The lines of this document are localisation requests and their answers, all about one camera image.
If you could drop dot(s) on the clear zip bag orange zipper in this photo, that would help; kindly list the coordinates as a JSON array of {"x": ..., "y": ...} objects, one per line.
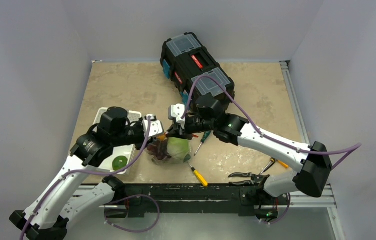
[{"x": 162, "y": 138}]

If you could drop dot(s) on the white plastic basket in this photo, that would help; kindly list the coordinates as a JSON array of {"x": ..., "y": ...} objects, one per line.
[{"x": 128, "y": 151}]

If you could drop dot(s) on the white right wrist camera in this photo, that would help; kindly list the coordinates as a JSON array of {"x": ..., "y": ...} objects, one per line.
[{"x": 176, "y": 114}]

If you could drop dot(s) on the black toolbox clear lids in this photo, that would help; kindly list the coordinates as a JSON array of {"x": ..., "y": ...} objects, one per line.
[{"x": 184, "y": 59}]

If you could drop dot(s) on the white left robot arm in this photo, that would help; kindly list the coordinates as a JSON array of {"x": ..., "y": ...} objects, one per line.
[{"x": 80, "y": 186}]

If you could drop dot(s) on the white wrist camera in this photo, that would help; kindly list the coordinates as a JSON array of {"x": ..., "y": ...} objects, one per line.
[
  {"x": 152, "y": 126},
  {"x": 176, "y": 114}
]

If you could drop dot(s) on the black pliers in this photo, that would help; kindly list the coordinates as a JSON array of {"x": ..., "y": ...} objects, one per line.
[{"x": 251, "y": 179}]

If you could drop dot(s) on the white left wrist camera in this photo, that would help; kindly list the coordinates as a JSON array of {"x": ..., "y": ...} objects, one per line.
[{"x": 152, "y": 126}]

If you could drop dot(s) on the yellow handled screwdriver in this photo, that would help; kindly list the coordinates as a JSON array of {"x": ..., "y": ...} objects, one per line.
[{"x": 198, "y": 175}]

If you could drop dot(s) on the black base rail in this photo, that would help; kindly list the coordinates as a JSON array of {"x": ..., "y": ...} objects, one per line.
[{"x": 135, "y": 200}]

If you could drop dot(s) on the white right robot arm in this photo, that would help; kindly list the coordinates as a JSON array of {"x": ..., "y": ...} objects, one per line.
[{"x": 310, "y": 166}]

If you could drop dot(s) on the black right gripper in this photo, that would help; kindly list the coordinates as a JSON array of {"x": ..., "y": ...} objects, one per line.
[{"x": 181, "y": 129}]

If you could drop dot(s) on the green handled screwdriver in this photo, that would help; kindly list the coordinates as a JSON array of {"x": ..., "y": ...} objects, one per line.
[{"x": 202, "y": 141}]

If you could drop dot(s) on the green bell pepper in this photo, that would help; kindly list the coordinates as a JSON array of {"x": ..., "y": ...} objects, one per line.
[{"x": 120, "y": 163}]

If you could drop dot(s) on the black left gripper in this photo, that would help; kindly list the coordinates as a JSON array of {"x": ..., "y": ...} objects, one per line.
[{"x": 139, "y": 145}]

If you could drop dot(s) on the red grape bunch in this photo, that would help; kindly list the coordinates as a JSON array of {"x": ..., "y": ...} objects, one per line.
[{"x": 159, "y": 151}]

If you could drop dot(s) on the orange black screwdriver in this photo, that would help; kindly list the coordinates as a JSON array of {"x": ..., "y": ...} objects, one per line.
[{"x": 272, "y": 162}]

